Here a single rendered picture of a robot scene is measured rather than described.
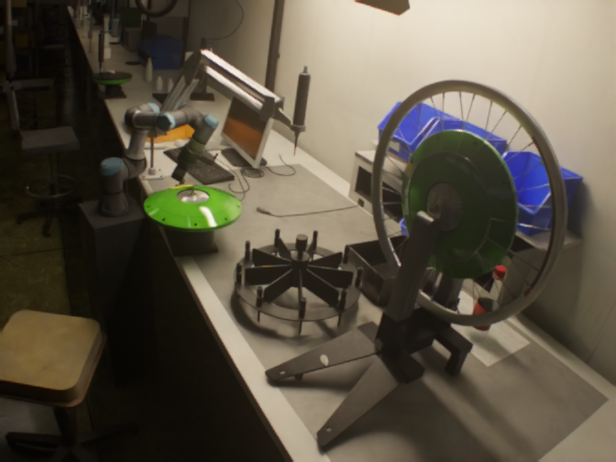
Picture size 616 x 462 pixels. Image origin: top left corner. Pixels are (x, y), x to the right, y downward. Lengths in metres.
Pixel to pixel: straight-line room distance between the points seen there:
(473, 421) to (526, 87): 1.00
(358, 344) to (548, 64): 0.99
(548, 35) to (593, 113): 0.28
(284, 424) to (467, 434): 0.41
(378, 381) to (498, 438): 0.32
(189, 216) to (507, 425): 1.02
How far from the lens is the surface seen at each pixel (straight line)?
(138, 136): 1.88
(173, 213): 1.42
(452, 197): 0.96
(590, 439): 1.28
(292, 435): 1.01
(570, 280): 1.53
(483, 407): 1.20
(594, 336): 1.53
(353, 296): 1.29
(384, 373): 1.07
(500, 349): 1.39
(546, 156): 0.86
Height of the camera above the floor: 1.71
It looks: 26 degrees down
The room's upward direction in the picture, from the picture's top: 8 degrees clockwise
